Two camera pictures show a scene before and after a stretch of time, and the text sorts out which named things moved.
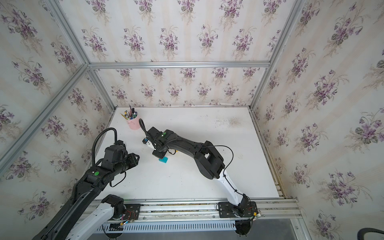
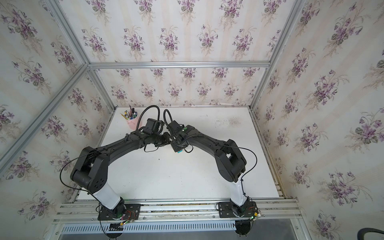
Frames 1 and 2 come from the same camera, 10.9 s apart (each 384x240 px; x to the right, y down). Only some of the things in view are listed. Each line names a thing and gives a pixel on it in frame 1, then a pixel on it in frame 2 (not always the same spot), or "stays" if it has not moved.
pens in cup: x=131 y=115 stays
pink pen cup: x=134 y=124 stays
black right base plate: x=244 y=209 stays
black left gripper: x=131 y=157 to x=166 y=139
